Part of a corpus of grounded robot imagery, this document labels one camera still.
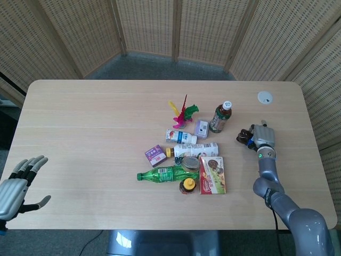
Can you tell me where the small yellow-lidded jar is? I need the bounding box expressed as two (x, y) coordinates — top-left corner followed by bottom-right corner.
(178, 178), (197, 196)

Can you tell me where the green tea bottle white cap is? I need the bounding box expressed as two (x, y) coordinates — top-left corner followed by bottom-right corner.
(208, 100), (234, 134)

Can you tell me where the dark equipment beside table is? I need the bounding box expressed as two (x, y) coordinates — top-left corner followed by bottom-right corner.
(0, 71), (28, 149)

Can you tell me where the black floor cable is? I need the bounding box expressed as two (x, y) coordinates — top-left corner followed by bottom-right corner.
(76, 229), (104, 253)

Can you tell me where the green plastic soda bottle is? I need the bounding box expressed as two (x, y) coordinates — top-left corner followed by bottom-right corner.
(136, 164), (200, 183)

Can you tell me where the small lavender box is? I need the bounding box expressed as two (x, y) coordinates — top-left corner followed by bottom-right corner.
(193, 119), (210, 139)

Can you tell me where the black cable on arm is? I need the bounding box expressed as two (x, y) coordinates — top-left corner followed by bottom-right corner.
(270, 206), (281, 230)

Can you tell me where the colourful feather shuttlecock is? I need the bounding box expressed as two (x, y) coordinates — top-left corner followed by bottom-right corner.
(167, 94), (200, 130)

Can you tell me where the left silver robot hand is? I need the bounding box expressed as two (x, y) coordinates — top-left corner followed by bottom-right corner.
(0, 155), (52, 222)

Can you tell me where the dark cola bottle blue cap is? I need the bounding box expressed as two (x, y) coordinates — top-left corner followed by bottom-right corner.
(236, 128), (256, 147)

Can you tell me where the white round cable grommet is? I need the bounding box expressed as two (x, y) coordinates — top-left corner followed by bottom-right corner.
(257, 91), (274, 105)

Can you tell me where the large white bottle yellow cap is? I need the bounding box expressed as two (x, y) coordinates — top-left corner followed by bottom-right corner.
(166, 142), (219, 158)

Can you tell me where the red and green biscuit box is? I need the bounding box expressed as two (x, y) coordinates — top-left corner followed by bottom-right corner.
(198, 156), (228, 195)

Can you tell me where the woven bamboo folding screen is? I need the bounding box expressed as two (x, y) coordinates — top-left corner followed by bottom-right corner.
(0, 0), (341, 230)

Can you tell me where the glass jar metal lid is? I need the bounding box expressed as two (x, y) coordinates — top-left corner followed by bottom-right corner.
(181, 156), (200, 173)

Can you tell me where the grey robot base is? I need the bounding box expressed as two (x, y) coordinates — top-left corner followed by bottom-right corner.
(107, 229), (221, 256)

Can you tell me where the purple and white carton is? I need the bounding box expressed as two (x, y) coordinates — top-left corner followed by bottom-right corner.
(144, 144), (168, 167)

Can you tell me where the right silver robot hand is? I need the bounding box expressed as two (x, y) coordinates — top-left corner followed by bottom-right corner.
(236, 119), (276, 151)

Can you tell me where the white milk bottle blue label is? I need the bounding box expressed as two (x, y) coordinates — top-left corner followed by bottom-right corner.
(165, 129), (198, 145)

